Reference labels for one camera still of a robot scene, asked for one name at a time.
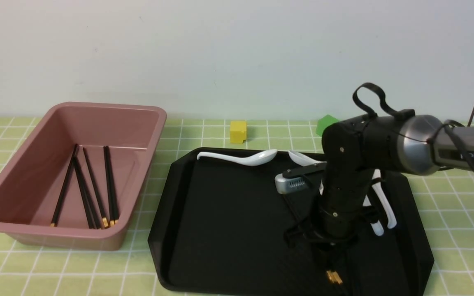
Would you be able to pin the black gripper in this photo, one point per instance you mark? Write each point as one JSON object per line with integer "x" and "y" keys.
{"x": 339, "y": 206}

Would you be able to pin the black chopstick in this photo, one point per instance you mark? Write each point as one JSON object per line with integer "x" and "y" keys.
{"x": 333, "y": 282}
{"x": 99, "y": 202}
{"x": 89, "y": 211}
{"x": 110, "y": 189}
{"x": 58, "y": 208}
{"x": 116, "y": 210}
{"x": 341, "y": 286}

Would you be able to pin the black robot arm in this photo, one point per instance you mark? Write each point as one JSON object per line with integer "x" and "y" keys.
{"x": 356, "y": 148}

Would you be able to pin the white spoon large bowl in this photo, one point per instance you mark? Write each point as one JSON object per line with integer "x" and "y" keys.
{"x": 372, "y": 215}

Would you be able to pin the white spoon centre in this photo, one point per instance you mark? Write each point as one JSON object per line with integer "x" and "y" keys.
{"x": 301, "y": 159}

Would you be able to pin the white spoon far right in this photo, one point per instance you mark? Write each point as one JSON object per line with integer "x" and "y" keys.
{"x": 378, "y": 189}

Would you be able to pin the green wooden block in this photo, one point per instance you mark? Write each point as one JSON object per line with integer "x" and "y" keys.
{"x": 324, "y": 123}

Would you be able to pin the white spoon far left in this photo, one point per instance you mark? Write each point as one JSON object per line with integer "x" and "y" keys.
{"x": 254, "y": 160}

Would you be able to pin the yellow wooden block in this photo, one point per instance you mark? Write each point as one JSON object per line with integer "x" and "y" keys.
{"x": 238, "y": 131}

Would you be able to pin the black plastic tray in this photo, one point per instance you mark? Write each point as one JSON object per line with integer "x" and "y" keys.
{"x": 219, "y": 230}

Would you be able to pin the pink plastic bin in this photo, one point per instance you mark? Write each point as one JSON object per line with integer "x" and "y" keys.
{"x": 31, "y": 182}

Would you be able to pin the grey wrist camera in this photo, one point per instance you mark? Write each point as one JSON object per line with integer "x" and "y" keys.
{"x": 298, "y": 179}

